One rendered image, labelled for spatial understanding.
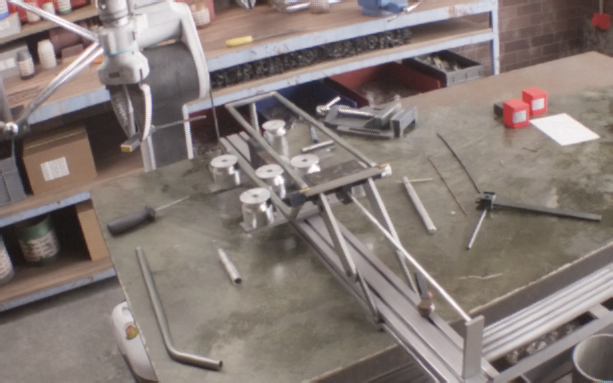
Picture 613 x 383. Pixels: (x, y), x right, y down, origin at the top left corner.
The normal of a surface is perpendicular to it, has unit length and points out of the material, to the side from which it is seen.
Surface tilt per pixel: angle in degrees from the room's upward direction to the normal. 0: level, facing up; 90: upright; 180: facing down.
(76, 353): 0
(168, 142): 103
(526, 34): 90
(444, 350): 0
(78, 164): 90
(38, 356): 0
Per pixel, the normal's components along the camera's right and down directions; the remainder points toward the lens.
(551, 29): 0.40, 0.40
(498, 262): -0.11, -0.87
